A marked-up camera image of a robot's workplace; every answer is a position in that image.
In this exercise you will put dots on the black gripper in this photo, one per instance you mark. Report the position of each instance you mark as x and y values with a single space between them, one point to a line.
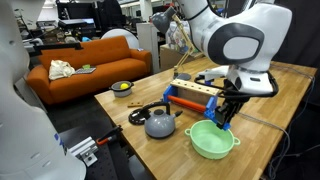
235 100

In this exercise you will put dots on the blue building block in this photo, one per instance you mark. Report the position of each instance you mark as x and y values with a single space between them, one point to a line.
226 127

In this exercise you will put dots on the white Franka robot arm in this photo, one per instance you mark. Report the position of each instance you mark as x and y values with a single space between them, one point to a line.
213 26

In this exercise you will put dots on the light green pot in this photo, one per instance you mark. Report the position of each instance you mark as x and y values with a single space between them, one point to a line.
210 141

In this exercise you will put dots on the wooden block with two holes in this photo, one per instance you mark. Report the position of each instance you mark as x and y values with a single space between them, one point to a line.
135 104

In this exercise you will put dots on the brown cardboard box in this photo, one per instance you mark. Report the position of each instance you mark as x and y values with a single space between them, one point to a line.
170 58

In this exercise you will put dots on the black round plate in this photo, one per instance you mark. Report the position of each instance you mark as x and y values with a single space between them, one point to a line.
136 117

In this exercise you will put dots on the clear plastic bin of toys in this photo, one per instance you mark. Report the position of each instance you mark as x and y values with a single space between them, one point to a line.
175 36

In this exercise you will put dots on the yellow ball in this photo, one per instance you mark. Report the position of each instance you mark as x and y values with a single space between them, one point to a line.
124 86

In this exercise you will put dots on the orange sofa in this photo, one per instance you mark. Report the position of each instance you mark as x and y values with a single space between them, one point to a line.
100 66

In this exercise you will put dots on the gray calculator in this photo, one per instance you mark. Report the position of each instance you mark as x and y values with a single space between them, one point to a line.
85 70

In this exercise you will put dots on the white cloth bag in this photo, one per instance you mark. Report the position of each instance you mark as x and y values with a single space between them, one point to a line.
61 70

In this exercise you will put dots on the large white robot housing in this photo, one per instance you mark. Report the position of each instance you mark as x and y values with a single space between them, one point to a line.
23 116

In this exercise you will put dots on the aluminium bracket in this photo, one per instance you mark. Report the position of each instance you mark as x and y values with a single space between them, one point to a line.
83 151

